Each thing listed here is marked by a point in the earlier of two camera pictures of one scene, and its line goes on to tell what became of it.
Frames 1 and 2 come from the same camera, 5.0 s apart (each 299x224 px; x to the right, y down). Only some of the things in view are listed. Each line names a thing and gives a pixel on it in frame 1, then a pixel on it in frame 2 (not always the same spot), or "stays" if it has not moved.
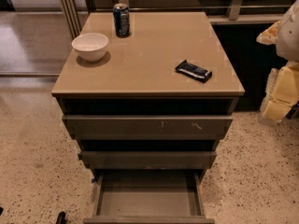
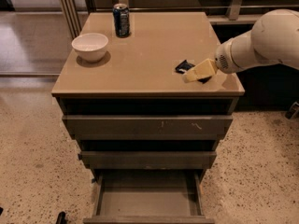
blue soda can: x=121 y=15 stays
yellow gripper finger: x=281 y=93 to x=231 y=57
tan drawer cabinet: x=147 y=95 stays
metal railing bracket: x=236 y=2 stays
